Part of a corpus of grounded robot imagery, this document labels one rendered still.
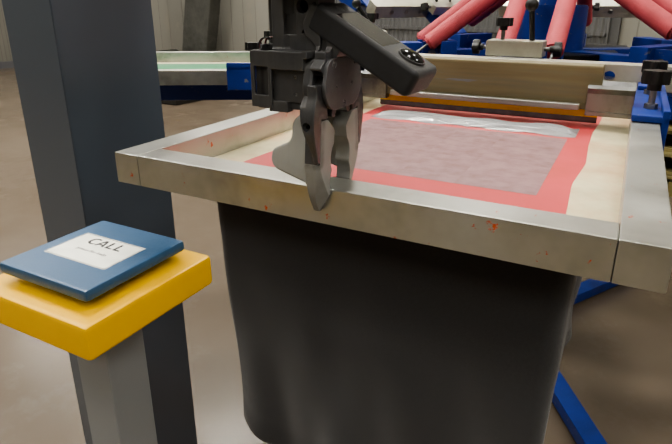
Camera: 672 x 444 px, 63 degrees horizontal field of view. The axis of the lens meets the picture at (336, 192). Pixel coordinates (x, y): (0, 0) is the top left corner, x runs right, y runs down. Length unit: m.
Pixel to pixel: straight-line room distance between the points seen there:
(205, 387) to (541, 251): 1.53
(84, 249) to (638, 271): 0.44
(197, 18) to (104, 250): 6.75
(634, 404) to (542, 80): 1.23
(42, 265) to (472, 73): 0.81
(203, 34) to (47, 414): 5.73
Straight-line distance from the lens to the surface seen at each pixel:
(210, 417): 1.79
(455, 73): 1.07
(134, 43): 1.07
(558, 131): 0.97
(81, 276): 0.45
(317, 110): 0.48
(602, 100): 1.03
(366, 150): 0.80
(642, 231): 0.49
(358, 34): 0.48
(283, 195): 0.56
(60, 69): 1.01
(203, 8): 7.11
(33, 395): 2.05
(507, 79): 1.05
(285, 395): 0.85
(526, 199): 0.64
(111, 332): 0.43
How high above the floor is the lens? 1.16
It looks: 19 degrees down
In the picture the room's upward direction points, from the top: straight up
